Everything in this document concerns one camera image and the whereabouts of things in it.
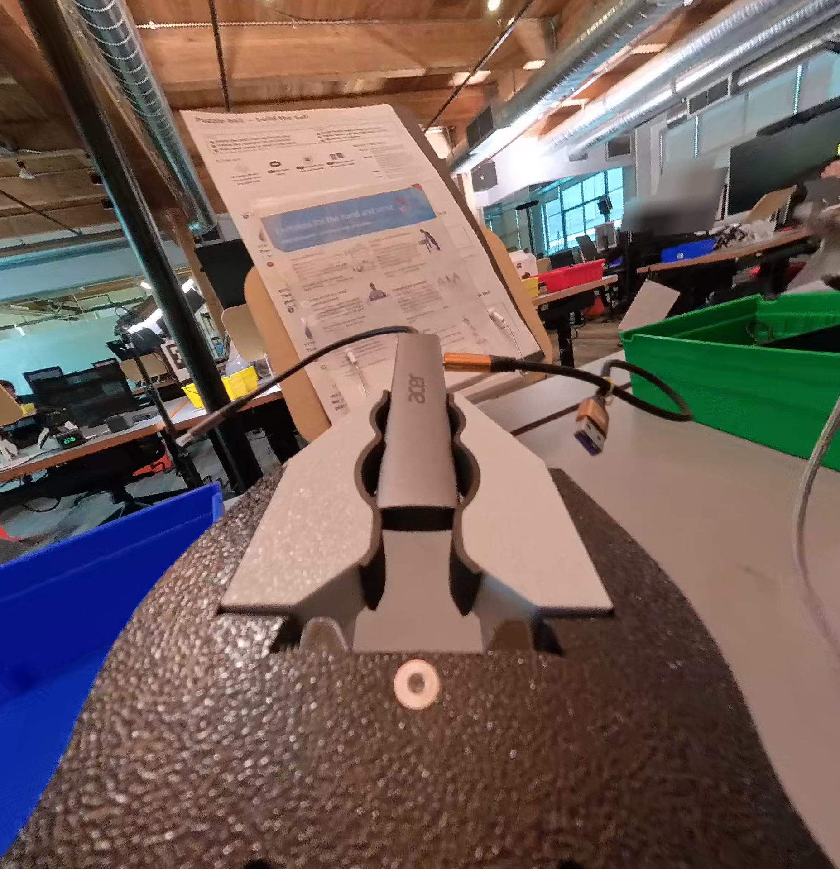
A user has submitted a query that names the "red plastic bin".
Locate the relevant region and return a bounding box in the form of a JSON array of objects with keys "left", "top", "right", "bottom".
[{"left": 537, "top": 259, "right": 605, "bottom": 293}]

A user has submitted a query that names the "silver ceiling duct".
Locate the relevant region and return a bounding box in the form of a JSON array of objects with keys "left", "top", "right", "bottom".
[
  {"left": 454, "top": 0, "right": 686, "bottom": 171},
  {"left": 73, "top": 0, "right": 220, "bottom": 235},
  {"left": 549, "top": 0, "right": 840, "bottom": 157}
]

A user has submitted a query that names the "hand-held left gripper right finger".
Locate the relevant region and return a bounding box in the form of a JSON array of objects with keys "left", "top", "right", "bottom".
[{"left": 449, "top": 394, "right": 615, "bottom": 622}]

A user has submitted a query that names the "black metal pole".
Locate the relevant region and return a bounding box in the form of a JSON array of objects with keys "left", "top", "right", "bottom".
[{"left": 19, "top": 0, "right": 264, "bottom": 493}]

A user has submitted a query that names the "grey flat panel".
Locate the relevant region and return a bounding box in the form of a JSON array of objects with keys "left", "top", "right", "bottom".
[{"left": 624, "top": 280, "right": 680, "bottom": 334}]

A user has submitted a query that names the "blue header exercise sheet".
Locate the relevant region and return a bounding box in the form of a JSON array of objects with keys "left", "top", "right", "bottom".
[{"left": 257, "top": 183, "right": 529, "bottom": 415}]

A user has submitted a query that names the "black cable yellow tie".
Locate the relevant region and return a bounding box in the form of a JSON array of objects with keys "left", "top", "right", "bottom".
[{"left": 442, "top": 352, "right": 694, "bottom": 457}]

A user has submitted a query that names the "white instruction sheet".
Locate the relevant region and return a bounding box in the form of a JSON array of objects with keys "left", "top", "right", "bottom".
[{"left": 181, "top": 103, "right": 448, "bottom": 218}]

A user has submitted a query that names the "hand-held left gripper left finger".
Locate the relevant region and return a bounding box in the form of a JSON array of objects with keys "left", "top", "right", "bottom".
[{"left": 219, "top": 390, "right": 394, "bottom": 622}]

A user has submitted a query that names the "wooden background table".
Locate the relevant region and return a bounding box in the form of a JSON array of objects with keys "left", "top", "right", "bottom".
[{"left": 637, "top": 227, "right": 821, "bottom": 279}]

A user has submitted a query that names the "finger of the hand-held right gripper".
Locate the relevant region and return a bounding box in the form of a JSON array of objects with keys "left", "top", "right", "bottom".
[{"left": 787, "top": 224, "right": 840, "bottom": 294}]

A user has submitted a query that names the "wooden document stand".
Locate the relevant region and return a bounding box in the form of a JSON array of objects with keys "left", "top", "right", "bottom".
[{"left": 243, "top": 102, "right": 553, "bottom": 442}]

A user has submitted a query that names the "silver USB hub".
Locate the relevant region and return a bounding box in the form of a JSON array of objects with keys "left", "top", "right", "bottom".
[{"left": 175, "top": 326, "right": 461, "bottom": 510}]

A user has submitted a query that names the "black flat screen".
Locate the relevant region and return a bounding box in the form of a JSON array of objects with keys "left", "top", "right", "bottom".
[{"left": 727, "top": 102, "right": 840, "bottom": 215}]

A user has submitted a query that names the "green plastic bin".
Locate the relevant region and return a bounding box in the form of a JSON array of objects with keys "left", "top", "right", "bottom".
[{"left": 620, "top": 292, "right": 840, "bottom": 476}]

